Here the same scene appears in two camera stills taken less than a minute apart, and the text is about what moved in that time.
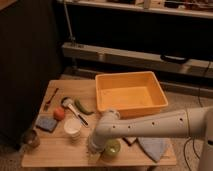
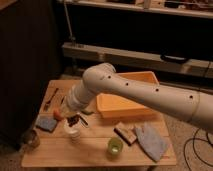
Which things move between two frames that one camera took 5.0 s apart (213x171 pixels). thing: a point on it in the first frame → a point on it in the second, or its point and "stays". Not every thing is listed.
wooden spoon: [46, 105] stays
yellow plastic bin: [131, 93] stays
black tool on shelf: [171, 59] stays
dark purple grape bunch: [92, 153] → [73, 119]
